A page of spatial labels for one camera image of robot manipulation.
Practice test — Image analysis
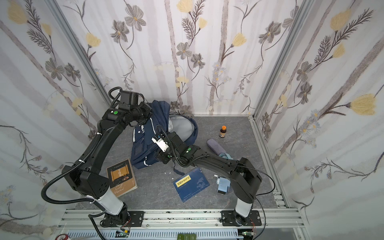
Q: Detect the navy blue student backpack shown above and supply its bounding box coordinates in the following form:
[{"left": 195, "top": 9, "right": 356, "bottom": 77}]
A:
[{"left": 131, "top": 100, "right": 198, "bottom": 169}]

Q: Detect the blue notebook with yellow label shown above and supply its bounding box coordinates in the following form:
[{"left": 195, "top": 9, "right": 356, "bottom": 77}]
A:
[{"left": 173, "top": 168, "right": 210, "bottom": 203}]

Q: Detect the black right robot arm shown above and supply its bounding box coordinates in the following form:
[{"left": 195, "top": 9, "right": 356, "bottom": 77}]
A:
[{"left": 152, "top": 132, "right": 263, "bottom": 220}]

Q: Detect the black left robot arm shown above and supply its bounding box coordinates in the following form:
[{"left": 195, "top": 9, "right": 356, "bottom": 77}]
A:
[{"left": 65, "top": 102, "right": 151, "bottom": 216}]

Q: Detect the purple cylindrical case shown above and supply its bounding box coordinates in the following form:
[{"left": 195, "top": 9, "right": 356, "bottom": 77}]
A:
[{"left": 207, "top": 139, "right": 227, "bottom": 156}]

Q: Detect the brown bottle with orange cap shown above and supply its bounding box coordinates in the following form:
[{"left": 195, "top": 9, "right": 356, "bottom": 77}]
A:
[{"left": 219, "top": 126, "right": 227, "bottom": 138}]

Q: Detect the light teal pencil pouch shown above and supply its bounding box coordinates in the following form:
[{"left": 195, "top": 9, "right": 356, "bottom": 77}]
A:
[{"left": 219, "top": 153, "right": 233, "bottom": 160}]

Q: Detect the small light blue box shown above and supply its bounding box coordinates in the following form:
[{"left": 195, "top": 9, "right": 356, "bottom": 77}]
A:
[{"left": 215, "top": 175, "right": 231, "bottom": 195}]

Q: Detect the brown hardcover book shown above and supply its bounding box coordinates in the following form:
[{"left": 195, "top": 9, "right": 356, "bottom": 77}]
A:
[{"left": 107, "top": 159, "right": 138, "bottom": 197}]

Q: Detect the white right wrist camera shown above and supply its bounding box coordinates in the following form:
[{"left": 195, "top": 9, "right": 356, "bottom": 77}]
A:
[{"left": 152, "top": 137, "right": 169, "bottom": 153}]

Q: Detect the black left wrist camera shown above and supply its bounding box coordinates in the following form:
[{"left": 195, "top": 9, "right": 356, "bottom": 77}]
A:
[{"left": 120, "top": 91, "right": 140, "bottom": 105}]

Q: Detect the black corrugated cable conduit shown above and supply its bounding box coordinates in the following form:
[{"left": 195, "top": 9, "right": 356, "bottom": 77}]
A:
[{"left": 41, "top": 131, "right": 103, "bottom": 205}]

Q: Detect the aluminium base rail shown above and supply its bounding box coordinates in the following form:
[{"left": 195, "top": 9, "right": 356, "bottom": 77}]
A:
[{"left": 58, "top": 206, "right": 307, "bottom": 240}]

